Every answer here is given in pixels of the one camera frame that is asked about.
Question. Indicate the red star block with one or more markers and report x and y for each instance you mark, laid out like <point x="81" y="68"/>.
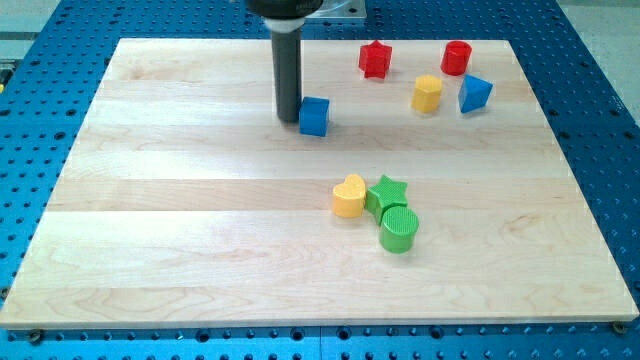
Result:
<point x="374" y="59"/>

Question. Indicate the green star block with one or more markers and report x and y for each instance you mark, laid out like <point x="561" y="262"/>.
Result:
<point x="386" y="194"/>

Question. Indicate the red cylinder block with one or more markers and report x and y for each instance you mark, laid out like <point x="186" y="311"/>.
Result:
<point x="456" y="57"/>

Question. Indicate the blue cube block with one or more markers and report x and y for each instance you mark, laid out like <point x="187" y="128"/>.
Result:
<point x="314" y="116"/>

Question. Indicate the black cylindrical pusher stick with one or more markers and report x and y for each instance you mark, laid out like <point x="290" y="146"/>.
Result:
<point x="286" y="56"/>

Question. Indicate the light wooden board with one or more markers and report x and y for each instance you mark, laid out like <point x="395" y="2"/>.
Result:
<point x="184" y="202"/>

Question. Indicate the blue triangle block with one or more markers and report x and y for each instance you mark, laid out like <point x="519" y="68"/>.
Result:
<point x="474" y="93"/>

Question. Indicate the black robot arm flange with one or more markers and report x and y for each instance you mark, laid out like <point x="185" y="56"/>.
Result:
<point x="283" y="9"/>

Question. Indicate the yellow hexagon block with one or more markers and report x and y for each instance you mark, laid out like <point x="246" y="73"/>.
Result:
<point x="427" y="93"/>

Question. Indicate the green cylinder block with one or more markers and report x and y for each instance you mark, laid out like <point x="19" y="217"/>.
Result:
<point x="398" y="228"/>

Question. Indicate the yellow heart block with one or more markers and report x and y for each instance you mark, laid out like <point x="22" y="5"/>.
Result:
<point x="348" y="197"/>

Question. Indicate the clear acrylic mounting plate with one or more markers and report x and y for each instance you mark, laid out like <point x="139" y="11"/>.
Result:
<point x="341" y="10"/>

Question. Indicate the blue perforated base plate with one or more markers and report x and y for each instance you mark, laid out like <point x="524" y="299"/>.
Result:
<point x="50" y="91"/>

